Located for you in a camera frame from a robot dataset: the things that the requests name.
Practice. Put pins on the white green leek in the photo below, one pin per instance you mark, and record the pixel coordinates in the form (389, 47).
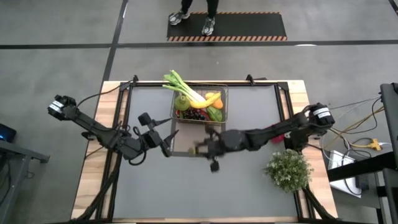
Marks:
(183, 85)

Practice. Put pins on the small green potted plant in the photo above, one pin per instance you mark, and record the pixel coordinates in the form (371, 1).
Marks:
(289, 169)

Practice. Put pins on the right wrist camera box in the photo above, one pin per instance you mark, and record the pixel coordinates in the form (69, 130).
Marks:
(214, 166)

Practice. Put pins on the yellow banana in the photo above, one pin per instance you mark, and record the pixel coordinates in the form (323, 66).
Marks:
(205, 103)

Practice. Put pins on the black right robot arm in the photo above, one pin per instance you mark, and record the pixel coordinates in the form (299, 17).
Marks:
(273, 129)

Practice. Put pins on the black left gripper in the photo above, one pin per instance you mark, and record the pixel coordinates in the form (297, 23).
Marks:
(154, 140)

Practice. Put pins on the green apple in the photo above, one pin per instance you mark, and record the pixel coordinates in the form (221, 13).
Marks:
(182, 103)

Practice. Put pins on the green bell pepper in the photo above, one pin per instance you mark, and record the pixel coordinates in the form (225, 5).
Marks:
(215, 114)

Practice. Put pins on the person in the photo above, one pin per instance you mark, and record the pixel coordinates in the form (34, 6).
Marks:
(208, 26)

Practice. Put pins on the black side desk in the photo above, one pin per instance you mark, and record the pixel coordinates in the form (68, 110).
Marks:
(390, 109)

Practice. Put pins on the black striped floor mat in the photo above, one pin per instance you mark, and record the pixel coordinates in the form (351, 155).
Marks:
(248, 26)

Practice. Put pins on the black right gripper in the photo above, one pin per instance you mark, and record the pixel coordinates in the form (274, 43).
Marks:
(231, 141)

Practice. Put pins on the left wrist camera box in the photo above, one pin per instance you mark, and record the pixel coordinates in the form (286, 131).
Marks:
(144, 119)

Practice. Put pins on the white box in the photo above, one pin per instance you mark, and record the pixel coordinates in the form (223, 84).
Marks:
(339, 158)

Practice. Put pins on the gray side table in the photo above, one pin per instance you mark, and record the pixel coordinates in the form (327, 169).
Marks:
(18, 151)

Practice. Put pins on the black grape bunch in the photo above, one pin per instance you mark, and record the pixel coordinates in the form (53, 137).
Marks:
(192, 114)

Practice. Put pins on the black aluminium table frame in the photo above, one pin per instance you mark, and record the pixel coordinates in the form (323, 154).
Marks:
(149, 83)

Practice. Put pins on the blue-lit black device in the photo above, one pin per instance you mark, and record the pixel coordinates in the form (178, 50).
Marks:
(6, 133)

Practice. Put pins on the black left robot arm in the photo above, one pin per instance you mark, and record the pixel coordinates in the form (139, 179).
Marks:
(93, 126)

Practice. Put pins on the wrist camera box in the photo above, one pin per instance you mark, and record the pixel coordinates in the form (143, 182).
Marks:
(144, 119)
(214, 166)

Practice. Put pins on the black frame clamp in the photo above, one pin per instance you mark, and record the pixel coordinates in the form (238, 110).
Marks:
(135, 78)
(249, 77)

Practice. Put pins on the yellow power splitter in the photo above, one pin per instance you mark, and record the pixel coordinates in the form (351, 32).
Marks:
(375, 144)

